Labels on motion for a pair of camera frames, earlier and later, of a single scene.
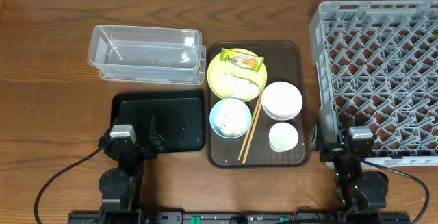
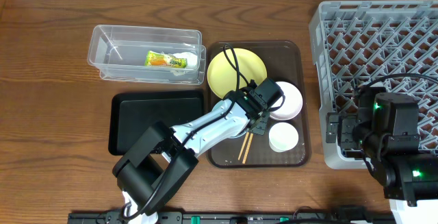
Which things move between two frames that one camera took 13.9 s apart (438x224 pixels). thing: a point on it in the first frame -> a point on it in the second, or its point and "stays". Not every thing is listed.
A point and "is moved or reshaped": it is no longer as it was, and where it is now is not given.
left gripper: [133, 149] -> [261, 122]
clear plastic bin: [148, 55] stays
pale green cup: [282, 137] stays
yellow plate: [228, 80] stays
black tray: [180, 117] stays
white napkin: [240, 88] is moved or reshaped
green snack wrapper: [250, 62] -> [154, 58]
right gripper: [342, 151] -> [332, 128]
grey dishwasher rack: [377, 61] stays
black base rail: [241, 217] stays
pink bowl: [282, 100] stays
